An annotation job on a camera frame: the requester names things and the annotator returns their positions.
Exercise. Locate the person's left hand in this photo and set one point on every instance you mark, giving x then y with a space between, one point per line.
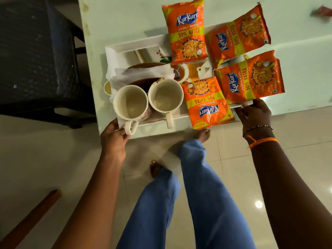
112 143

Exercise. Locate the person's right hand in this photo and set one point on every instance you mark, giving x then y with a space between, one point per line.
255 115

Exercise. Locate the person's left thumb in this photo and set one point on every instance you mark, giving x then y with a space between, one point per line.
124 137

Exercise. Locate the person's right thumb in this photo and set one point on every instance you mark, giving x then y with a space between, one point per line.
240 114

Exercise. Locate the white serving tray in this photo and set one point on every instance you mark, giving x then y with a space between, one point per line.
129 44

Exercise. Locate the person's right forearm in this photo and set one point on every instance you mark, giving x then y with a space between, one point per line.
290 194

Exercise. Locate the person's left forearm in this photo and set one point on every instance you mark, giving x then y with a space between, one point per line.
96 204

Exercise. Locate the orange snack packet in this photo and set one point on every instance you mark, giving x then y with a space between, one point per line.
250 77
186 31
207 103
237 36

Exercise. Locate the white mug with print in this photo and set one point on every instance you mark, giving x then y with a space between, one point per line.
131 103

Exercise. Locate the orange thread wristband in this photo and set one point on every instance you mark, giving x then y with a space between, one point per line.
262 141

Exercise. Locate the person's right foot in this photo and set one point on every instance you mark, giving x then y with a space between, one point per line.
202 134

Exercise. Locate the person's foot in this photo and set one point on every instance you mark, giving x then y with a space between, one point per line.
202 134
155 168

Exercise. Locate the person's left foot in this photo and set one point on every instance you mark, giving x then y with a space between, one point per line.
155 168

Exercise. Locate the small yellow bowl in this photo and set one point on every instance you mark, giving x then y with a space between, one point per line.
107 88

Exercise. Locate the small white creamer jug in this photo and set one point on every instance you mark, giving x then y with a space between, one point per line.
205 71

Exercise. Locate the brown plate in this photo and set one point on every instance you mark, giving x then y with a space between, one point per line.
144 84

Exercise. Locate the plain white mug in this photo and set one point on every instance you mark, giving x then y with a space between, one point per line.
166 97

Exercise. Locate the white paper napkin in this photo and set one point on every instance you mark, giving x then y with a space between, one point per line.
140 73

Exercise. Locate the white cup with tea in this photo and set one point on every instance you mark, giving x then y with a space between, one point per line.
181 72

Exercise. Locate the blue jeans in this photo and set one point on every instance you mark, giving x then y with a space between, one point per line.
207 199

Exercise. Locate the black woven chair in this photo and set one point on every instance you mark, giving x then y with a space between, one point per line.
36 54

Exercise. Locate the red object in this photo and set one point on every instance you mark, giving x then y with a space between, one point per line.
323 12

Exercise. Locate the brown wooden rail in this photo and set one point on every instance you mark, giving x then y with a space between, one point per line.
28 220

